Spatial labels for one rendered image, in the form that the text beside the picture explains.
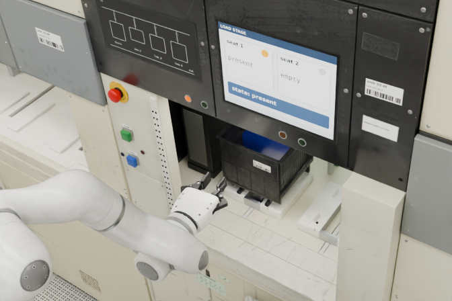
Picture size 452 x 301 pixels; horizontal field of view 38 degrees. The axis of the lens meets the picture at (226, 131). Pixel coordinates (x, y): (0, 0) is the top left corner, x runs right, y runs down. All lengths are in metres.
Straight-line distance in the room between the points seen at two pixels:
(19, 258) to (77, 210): 0.15
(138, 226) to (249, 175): 0.66
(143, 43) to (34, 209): 0.53
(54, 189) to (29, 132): 1.34
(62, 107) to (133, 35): 1.09
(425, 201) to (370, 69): 0.31
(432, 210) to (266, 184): 0.70
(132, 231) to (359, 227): 0.49
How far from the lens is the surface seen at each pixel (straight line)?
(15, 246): 1.18
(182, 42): 1.50
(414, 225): 1.44
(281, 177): 1.91
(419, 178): 1.34
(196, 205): 1.62
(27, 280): 1.18
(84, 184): 1.25
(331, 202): 2.05
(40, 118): 2.62
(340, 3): 1.20
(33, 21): 1.89
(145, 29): 1.56
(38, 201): 1.25
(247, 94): 1.45
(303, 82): 1.34
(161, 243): 1.43
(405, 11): 1.16
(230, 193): 2.09
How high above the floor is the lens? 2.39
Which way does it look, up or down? 40 degrees down
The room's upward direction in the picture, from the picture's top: 5 degrees counter-clockwise
